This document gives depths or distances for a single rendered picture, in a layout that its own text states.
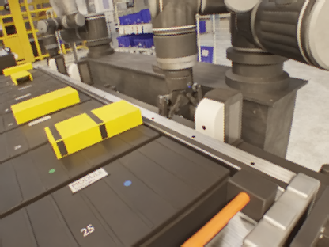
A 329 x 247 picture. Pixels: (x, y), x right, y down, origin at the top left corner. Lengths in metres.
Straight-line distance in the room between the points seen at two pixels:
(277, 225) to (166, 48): 0.43
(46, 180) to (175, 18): 0.41
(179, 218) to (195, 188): 0.04
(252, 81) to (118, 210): 0.66
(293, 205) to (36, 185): 0.32
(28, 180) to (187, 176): 0.23
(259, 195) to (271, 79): 0.63
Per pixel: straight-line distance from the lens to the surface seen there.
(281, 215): 0.26
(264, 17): 0.67
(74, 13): 1.92
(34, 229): 0.29
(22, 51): 11.02
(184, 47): 0.54
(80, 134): 0.37
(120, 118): 0.39
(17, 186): 0.36
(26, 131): 0.53
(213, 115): 0.47
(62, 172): 0.35
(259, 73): 0.83
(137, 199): 0.27
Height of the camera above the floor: 1.19
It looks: 27 degrees down
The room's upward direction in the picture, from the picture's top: 7 degrees counter-clockwise
